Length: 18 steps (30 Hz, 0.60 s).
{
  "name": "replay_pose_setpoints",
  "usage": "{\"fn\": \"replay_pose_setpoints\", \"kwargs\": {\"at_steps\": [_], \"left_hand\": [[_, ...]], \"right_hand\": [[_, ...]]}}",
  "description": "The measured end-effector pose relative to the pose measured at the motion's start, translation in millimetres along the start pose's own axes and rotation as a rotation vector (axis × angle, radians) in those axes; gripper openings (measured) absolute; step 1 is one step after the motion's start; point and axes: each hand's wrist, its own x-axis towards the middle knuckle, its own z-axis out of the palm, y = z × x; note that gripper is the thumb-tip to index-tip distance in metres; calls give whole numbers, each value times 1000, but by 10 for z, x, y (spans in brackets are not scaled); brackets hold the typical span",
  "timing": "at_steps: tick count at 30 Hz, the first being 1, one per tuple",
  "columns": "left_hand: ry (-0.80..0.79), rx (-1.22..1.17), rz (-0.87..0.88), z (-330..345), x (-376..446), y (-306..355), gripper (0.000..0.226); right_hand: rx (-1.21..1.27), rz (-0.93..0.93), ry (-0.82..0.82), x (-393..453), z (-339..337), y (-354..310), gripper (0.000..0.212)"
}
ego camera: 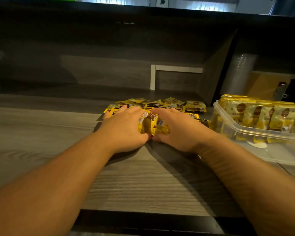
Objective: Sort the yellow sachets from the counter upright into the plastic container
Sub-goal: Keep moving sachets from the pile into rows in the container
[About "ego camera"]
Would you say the person's left forearm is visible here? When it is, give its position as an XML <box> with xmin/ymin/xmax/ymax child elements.
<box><xmin>0</xmin><ymin>131</ymin><xmax>113</xmax><ymax>236</ymax></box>

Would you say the person's left hand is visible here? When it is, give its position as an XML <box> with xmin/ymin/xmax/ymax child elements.
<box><xmin>96</xmin><ymin>105</ymin><xmax>152</xmax><ymax>155</ymax></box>

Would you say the person's right forearm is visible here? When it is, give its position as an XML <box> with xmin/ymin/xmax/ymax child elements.
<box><xmin>194</xmin><ymin>135</ymin><xmax>295</xmax><ymax>236</ymax></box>

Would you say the row of packets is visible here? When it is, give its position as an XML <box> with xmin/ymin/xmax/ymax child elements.
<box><xmin>217</xmin><ymin>94</ymin><xmax>295</xmax><ymax>143</ymax></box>

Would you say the person's right hand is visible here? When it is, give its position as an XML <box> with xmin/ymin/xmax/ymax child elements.
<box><xmin>151</xmin><ymin>107</ymin><xmax>219</xmax><ymax>153</ymax></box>

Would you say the brown clipboard with metal clip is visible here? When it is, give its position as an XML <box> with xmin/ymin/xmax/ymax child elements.
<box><xmin>245</xmin><ymin>71</ymin><xmax>295</xmax><ymax>101</ymax></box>

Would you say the clear plastic container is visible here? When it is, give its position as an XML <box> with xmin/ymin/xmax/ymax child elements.
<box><xmin>211</xmin><ymin>100</ymin><xmax>295</xmax><ymax>167</ymax></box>

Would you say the pile of yellow sachets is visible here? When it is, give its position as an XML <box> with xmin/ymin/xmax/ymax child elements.
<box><xmin>103</xmin><ymin>97</ymin><xmax>212</xmax><ymax>135</ymax></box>

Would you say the wrapped stack of clear cups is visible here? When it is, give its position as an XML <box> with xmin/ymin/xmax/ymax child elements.
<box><xmin>220</xmin><ymin>53</ymin><xmax>258</xmax><ymax>96</ymax></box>

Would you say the white angled bracket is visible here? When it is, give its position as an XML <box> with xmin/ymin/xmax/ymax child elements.
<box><xmin>150</xmin><ymin>64</ymin><xmax>203</xmax><ymax>91</ymax></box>

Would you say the dark curtain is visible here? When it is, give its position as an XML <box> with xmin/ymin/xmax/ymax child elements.
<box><xmin>269</xmin><ymin>0</ymin><xmax>295</xmax><ymax>17</ymax></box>

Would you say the bright curtained window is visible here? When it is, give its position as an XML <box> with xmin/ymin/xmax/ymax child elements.
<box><xmin>82</xmin><ymin>0</ymin><xmax>150</xmax><ymax>7</ymax></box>
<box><xmin>174</xmin><ymin>0</ymin><xmax>238</xmax><ymax>12</ymax></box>

